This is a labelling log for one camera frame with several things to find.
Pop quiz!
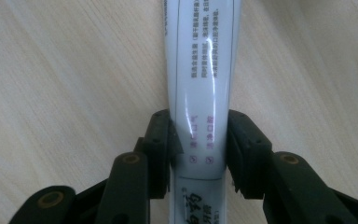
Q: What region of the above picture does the white toothpaste tube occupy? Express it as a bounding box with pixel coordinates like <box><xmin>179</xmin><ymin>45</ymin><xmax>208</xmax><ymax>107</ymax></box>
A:
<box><xmin>162</xmin><ymin>0</ymin><xmax>242</xmax><ymax>224</ymax></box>

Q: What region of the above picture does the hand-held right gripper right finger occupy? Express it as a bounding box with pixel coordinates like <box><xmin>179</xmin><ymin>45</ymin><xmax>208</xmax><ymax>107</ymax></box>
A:
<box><xmin>227</xmin><ymin>109</ymin><xmax>358</xmax><ymax>224</ymax></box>

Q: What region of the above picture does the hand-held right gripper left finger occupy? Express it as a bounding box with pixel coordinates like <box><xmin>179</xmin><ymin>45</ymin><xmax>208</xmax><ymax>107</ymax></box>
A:
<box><xmin>94</xmin><ymin>108</ymin><xmax>185</xmax><ymax>224</ymax></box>

